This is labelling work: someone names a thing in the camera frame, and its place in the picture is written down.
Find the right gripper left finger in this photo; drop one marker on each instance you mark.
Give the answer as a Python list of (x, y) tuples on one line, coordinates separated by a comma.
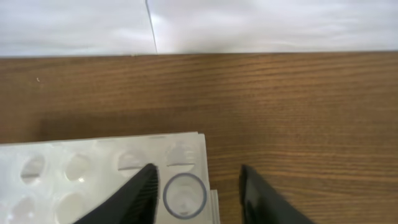
[(130, 202)]

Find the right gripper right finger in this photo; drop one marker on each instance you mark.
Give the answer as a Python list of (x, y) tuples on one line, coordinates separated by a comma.
[(264, 205)]

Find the clear test tube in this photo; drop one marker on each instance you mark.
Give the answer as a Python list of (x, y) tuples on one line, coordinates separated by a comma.
[(185, 202)]

